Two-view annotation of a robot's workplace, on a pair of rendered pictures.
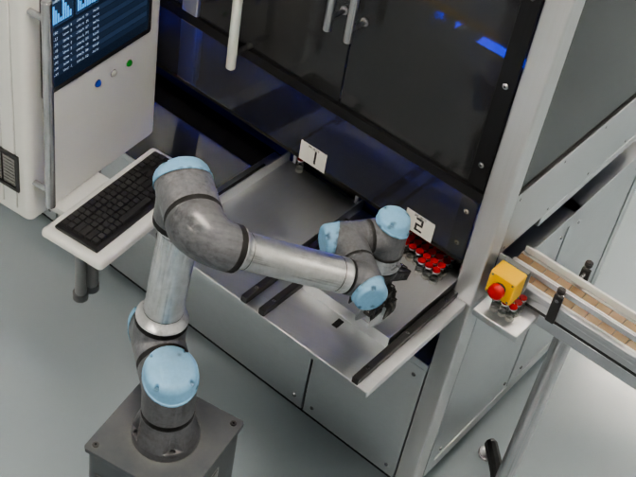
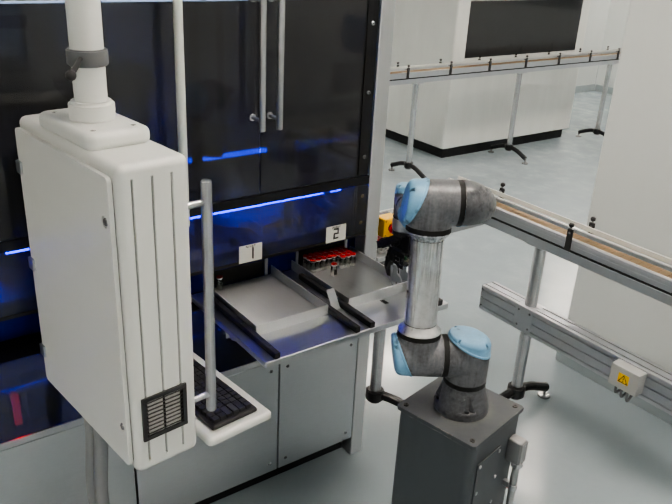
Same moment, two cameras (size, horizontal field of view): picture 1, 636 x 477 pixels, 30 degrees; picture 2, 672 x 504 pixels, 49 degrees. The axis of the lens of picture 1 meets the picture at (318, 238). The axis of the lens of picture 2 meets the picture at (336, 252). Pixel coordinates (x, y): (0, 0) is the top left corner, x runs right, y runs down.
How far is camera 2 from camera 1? 2.56 m
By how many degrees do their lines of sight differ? 59
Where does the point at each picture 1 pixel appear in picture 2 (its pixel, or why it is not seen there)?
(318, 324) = (384, 308)
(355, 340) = (401, 298)
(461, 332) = not seen: hidden behind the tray
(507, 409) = not seen: hidden behind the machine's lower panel
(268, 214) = (264, 308)
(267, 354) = (241, 457)
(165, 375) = (477, 338)
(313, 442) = (293, 481)
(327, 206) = (265, 285)
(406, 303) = (370, 276)
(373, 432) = (332, 419)
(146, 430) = (478, 396)
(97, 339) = not seen: outside the picture
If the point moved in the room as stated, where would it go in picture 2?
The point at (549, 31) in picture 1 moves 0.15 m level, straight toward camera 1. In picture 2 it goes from (386, 38) to (428, 43)
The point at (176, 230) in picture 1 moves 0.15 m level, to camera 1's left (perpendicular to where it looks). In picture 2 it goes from (482, 202) to (468, 222)
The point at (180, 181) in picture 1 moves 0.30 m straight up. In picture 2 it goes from (442, 184) to (456, 59)
